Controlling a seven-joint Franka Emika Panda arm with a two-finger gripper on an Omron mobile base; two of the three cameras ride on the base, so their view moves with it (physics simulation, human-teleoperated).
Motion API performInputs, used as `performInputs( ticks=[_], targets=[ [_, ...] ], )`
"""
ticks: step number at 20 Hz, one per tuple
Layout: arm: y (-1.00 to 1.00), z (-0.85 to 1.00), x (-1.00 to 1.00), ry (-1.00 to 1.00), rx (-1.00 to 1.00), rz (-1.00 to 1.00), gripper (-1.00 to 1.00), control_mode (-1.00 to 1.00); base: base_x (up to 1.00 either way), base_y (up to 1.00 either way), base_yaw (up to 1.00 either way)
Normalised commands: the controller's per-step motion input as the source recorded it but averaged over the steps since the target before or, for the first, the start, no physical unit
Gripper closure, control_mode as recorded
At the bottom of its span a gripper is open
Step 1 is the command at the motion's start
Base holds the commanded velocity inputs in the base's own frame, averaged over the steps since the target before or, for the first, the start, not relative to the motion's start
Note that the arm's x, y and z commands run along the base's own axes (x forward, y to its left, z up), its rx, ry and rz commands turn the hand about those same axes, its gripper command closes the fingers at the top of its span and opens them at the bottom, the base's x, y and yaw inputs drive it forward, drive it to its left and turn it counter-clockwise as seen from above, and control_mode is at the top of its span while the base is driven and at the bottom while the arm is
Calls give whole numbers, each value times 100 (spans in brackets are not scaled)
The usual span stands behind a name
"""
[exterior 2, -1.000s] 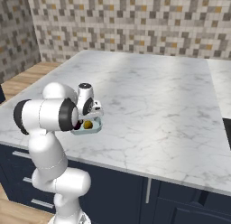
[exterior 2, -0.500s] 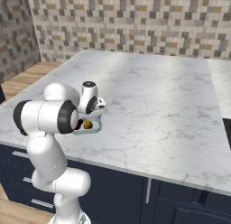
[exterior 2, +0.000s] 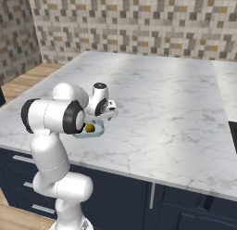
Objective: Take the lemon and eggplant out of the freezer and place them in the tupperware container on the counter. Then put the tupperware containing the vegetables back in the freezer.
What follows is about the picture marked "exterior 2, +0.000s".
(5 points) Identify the black hob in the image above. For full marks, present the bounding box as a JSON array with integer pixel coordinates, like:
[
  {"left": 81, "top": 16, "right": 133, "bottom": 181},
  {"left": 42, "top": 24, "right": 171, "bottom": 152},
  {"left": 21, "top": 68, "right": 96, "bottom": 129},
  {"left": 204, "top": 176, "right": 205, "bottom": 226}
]
[{"left": 229, "top": 120, "right": 237, "bottom": 155}]

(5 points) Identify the dark navy cabinet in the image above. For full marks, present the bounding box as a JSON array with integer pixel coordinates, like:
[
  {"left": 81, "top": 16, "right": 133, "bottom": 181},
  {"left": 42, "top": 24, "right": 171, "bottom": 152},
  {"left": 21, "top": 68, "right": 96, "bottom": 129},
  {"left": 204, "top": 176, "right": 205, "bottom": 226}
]
[{"left": 0, "top": 86, "right": 6, "bottom": 108}]

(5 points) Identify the navy drawer front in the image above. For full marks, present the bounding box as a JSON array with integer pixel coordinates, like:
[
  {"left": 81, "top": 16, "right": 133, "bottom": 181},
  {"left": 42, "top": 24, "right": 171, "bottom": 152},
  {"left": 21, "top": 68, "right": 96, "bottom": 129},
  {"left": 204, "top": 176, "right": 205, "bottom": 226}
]
[
  {"left": 2, "top": 172, "right": 38, "bottom": 207},
  {"left": 0, "top": 147, "right": 43, "bottom": 182},
  {"left": 8, "top": 196, "right": 59, "bottom": 221}
]

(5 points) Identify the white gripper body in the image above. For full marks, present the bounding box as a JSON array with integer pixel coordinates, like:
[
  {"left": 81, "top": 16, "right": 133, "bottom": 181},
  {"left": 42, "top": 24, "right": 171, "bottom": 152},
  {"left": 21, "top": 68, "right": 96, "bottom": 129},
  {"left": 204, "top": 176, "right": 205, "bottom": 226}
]
[{"left": 86, "top": 108, "right": 119, "bottom": 122}]

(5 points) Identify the navy cabinet door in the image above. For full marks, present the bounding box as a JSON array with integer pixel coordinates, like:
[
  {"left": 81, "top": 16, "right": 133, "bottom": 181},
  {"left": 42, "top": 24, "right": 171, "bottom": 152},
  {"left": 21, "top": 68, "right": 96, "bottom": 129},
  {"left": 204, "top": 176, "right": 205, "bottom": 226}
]
[
  {"left": 69, "top": 164, "right": 157, "bottom": 230},
  {"left": 156, "top": 184, "right": 237, "bottom": 230}
]

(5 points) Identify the pale blue tupperware container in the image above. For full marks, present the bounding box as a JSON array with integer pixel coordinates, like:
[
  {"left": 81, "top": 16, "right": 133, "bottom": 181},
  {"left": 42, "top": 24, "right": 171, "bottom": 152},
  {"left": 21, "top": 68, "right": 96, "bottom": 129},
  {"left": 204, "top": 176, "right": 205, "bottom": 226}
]
[{"left": 72, "top": 117, "right": 106, "bottom": 140}]

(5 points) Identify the yellow lemon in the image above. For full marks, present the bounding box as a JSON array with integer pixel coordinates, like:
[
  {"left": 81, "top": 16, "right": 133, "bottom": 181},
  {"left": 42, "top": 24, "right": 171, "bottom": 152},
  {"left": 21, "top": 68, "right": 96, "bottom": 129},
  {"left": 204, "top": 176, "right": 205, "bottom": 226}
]
[{"left": 85, "top": 123, "right": 96, "bottom": 134}]

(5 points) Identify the silver cabinet door handle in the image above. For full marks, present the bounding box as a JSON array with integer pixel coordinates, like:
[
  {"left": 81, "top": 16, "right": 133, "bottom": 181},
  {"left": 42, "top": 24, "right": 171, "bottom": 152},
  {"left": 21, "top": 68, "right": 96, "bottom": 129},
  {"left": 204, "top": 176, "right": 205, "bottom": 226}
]
[{"left": 149, "top": 182, "right": 155, "bottom": 211}]

